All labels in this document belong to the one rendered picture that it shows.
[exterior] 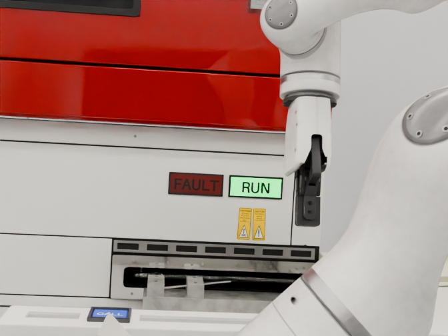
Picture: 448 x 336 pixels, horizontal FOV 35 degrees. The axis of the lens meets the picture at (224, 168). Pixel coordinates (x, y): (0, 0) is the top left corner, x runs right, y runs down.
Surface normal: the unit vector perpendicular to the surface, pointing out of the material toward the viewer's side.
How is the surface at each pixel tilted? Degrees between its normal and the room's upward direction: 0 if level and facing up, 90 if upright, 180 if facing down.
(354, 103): 90
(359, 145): 90
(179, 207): 90
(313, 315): 63
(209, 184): 90
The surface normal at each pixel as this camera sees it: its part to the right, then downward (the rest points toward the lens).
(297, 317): -0.48, -0.53
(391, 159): -0.92, -0.15
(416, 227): -0.73, 0.09
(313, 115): 0.18, -0.24
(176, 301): 0.08, 0.06
